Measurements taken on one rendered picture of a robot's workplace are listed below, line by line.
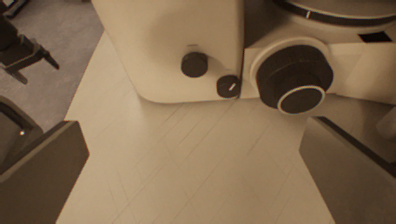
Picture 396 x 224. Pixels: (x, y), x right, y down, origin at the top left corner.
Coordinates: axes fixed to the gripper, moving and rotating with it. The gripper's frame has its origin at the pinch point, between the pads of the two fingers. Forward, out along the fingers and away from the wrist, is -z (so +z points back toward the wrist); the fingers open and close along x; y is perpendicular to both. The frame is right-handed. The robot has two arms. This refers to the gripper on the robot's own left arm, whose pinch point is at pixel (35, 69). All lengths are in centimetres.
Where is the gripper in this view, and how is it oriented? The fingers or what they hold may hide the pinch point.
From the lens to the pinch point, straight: 74.9
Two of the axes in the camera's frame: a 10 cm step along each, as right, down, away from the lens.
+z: -1.4, -5.0, -8.5
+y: -3.8, -7.7, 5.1
